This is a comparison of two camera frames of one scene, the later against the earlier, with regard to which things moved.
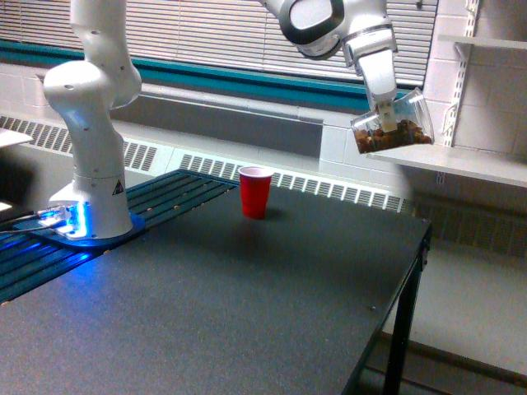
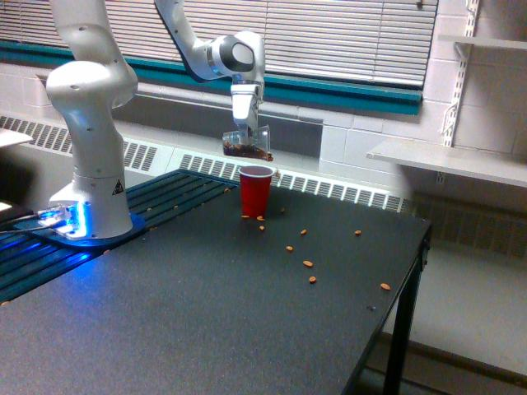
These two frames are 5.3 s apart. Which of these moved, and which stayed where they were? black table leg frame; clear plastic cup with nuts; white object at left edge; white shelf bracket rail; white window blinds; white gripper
Moved: white gripper; clear plastic cup with nuts
Stayed: white object at left edge; white window blinds; white shelf bracket rail; black table leg frame
